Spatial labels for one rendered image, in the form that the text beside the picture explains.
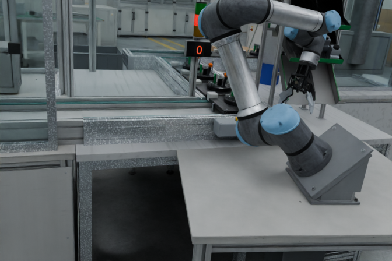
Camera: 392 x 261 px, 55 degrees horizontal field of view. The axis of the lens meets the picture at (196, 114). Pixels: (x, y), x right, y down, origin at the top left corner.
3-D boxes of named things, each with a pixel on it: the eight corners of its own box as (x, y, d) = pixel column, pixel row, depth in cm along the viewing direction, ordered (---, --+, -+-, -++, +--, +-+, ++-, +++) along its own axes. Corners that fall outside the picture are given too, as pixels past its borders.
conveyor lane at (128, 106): (268, 131, 177) (272, 112, 174) (83, 139, 151) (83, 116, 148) (243, 112, 203) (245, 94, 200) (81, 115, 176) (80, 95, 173)
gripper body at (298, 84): (286, 86, 154) (295, 59, 155) (293, 92, 161) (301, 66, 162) (303, 90, 150) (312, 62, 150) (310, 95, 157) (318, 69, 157)
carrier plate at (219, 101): (271, 113, 174) (272, 109, 174) (223, 115, 167) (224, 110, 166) (249, 98, 196) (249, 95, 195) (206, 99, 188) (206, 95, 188)
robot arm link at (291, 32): (304, 13, 144) (323, 24, 150) (283, 21, 154) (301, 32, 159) (301, 31, 142) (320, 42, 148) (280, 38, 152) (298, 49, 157)
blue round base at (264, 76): (282, 85, 270) (285, 64, 265) (262, 85, 265) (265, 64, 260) (271, 80, 284) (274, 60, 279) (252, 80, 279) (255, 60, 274)
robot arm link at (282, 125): (302, 153, 119) (278, 124, 115) (272, 154, 131) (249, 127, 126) (318, 126, 125) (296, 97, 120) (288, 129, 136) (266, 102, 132)
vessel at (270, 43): (283, 64, 266) (293, 9, 253) (266, 64, 261) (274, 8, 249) (274, 60, 278) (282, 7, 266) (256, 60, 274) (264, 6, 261)
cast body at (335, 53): (337, 62, 180) (343, 50, 175) (328, 61, 180) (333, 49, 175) (333, 52, 186) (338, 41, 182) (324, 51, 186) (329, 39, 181)
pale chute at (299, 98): (310, 105, 181) (314, 101, 177) (284, 103, 179) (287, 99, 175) (301, 56, 193) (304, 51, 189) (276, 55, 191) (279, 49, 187)
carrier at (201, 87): (248, 98, 197) (251, 74, 193) (205, 98, 190) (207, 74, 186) (230, 85, 219) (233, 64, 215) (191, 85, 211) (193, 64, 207)
